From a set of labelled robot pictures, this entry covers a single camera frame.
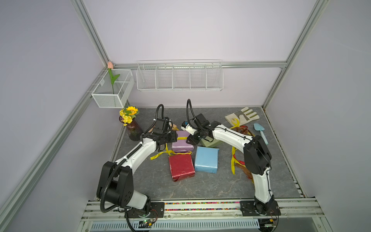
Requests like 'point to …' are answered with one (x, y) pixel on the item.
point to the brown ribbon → (244, 130)
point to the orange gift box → (175, 127)
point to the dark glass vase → (134, 130)
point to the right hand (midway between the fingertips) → (188, 137)
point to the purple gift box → (181, 145)
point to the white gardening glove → (243, 116)
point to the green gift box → (208, 144)
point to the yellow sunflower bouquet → (127, 114)
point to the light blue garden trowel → (258, 127)
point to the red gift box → (181, 166)
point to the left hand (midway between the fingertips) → (174, 136)
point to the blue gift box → (206, 159)
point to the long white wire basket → (180, 75)
